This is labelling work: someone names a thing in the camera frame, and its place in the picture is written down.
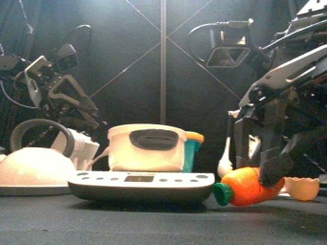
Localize white toy stand with plate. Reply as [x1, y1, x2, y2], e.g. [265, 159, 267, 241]
[216, 109, 262, 179]

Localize white toy cooker with panel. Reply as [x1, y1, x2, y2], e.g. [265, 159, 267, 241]
[67, 122, 218, 204]

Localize orange toy carrot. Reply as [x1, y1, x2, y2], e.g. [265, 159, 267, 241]
[212, 166, 286, 208]

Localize teal cup orange lid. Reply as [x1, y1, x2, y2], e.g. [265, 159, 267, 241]
[183, 130, 206, 173]

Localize thin diagonal brace wire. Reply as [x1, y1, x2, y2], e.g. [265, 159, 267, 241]
[124, 0, 245, 100]
[88, 0, 215, 99]

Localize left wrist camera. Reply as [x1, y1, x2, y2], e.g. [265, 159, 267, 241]
[54, 43, 82, 74]

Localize white toy kettle grey handle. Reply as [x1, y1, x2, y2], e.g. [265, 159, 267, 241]
[0, 118, 79, 196]

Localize small orange bowl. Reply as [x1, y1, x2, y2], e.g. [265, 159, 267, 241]
[283, 176, 322, 202]

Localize vertical metal frame pole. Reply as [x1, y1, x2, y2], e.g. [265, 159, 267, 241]
[159, 0, 168, 125]

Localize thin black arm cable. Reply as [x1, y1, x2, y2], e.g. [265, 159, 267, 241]
[0, 79, 40, 110]

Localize white ribbed toy cup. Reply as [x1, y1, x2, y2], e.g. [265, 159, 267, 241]
[50, 127, 103, 171]

